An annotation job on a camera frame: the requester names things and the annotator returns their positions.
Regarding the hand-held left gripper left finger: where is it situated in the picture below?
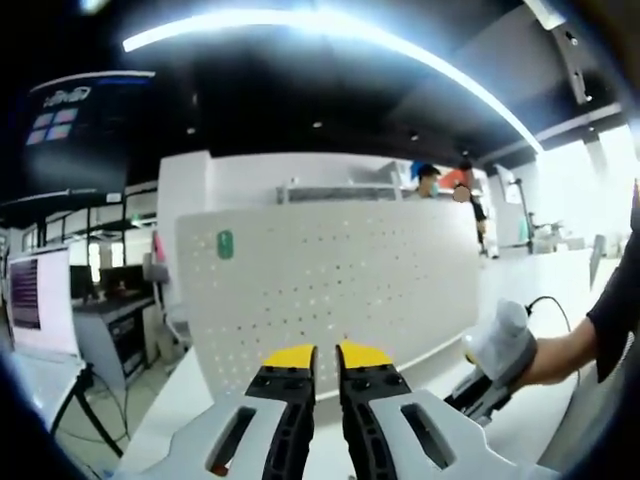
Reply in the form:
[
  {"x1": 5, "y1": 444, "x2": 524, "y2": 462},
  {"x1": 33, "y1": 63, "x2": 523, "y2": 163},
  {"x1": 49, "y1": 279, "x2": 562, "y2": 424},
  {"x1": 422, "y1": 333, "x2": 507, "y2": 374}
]
[{"x1": 144, "y1": 343, "x2": 320, "y2": 480}]

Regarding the white curved stand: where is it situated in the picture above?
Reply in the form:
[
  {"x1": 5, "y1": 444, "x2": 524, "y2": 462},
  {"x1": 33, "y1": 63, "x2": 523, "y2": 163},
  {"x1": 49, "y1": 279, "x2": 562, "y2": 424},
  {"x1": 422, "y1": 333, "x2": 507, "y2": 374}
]
[{"x1": 152, "y1": 279, "x2": 194, "y2": 351}]

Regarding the large black display screen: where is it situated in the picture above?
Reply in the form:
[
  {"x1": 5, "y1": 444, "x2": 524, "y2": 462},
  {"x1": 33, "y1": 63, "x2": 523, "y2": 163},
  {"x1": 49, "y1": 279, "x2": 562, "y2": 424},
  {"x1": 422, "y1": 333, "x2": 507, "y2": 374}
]
[{"x1": 23, "y1": 69, "x2": 157, "y2": 195}]

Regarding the grey pink device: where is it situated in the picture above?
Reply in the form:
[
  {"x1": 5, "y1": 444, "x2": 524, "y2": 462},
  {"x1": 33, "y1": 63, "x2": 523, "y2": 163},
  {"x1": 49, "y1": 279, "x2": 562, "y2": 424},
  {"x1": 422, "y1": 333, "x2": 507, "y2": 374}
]
[{"x1": 143, "y1": 231, "x2": 170, "y2": 286}]

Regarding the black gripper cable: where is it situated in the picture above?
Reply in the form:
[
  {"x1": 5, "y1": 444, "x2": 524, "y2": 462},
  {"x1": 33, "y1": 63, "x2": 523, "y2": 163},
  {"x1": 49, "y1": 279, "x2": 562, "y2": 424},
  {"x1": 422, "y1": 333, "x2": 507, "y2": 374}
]
[{"x1": 523, "y1": 295, "x2": 585, "y2": 382}]

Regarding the small white desk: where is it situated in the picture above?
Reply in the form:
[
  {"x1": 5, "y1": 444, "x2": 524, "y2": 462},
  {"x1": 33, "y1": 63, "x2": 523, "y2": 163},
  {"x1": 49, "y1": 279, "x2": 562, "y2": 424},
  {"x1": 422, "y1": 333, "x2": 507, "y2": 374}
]
[{"x1": 0, "y1": 347, "x2": 126, "y2": 459}]

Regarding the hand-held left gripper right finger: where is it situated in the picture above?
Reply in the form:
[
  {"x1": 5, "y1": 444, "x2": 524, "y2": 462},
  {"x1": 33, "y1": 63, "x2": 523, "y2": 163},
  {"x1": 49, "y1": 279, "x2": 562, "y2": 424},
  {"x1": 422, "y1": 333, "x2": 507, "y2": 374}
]
[{"x1": 334, "y1": 339, "x2": 539, "y2": 480}]

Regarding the grey metal column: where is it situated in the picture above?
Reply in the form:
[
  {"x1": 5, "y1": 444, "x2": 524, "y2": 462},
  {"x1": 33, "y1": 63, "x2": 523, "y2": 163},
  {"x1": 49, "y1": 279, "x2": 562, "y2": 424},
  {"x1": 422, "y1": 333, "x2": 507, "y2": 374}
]
[{"x1": 523, "y1": 0, "x2": 603, "y2": 107}]

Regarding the grey chair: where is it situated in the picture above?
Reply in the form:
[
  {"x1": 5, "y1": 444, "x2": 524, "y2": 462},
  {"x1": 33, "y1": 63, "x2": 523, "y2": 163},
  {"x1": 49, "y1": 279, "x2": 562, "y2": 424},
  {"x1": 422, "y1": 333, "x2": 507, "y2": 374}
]
[{"x1": 588, "y1": 233, "x2": 610, "y2": 292}]

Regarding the open laptop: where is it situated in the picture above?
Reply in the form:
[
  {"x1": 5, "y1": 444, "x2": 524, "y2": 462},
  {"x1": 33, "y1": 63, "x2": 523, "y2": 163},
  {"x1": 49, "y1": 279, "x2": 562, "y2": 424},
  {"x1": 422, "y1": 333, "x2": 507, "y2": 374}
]
[{"x1": 7, "y1": 248, "x2": 77, "y2": 355}]

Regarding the person's right hand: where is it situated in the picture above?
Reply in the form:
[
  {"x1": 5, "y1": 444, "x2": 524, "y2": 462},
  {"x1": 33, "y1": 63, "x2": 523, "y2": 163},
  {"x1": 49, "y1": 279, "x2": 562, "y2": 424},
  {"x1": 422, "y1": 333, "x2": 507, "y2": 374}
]
[{"x1": 518, "y1": 331, "x2": 577, "y2": 388}]

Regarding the grey metal rack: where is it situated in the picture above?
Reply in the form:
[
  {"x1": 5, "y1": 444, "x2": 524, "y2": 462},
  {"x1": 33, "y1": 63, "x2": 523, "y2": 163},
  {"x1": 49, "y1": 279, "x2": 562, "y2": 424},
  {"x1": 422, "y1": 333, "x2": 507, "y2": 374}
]
[{"x1": 275, "y1": 176, "x2": 405, "y2": 205}]

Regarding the black monitor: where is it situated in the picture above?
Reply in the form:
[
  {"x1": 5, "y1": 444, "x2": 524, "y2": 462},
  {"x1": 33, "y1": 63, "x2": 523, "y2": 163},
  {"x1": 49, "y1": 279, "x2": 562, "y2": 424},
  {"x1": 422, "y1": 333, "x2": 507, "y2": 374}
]
[
  {"x1": 98, "y1": 265, "x2": 148, "y2": 298},
  {"x1": 69, "y1": 263, "x2": 98, "y2": 305}
]

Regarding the grey cabinet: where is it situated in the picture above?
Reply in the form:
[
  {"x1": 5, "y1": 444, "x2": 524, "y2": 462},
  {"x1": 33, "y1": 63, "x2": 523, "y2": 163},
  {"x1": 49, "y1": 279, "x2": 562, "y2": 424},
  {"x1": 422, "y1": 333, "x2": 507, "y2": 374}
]
[{"x1": 71, "y1": 295, "x2": 155, "y2": 389}]

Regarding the black tripod stand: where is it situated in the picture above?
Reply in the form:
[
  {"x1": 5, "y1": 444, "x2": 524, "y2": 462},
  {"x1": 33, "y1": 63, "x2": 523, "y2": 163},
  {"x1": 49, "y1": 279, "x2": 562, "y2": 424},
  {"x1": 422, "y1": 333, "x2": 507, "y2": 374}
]
[{"x1": 507, "y1": 175, "x2": 537, "y2": 255}]

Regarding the orange red panel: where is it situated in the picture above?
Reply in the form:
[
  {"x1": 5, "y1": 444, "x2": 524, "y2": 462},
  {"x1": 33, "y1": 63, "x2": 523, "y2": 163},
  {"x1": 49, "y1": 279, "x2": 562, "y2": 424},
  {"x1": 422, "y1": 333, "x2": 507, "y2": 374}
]
[{"x1": 442, "y1": 166, "x2": 475, "y2": 190}]

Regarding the long ceiling light strip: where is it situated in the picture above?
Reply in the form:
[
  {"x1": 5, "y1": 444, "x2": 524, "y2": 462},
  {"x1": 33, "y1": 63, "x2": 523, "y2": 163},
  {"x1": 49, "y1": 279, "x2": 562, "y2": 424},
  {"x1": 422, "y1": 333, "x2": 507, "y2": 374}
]
[{"x1": 121, "y1": 8, "x2": 547, "y2": 154}]

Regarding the white perforated mounting plate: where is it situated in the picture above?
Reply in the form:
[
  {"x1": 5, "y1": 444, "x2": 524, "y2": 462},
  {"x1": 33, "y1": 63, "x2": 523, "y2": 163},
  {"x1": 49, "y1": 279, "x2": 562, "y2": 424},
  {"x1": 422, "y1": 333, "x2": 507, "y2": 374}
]
[{"x1": 174, "y1": 198, "x2": 483, "y2": 405}]

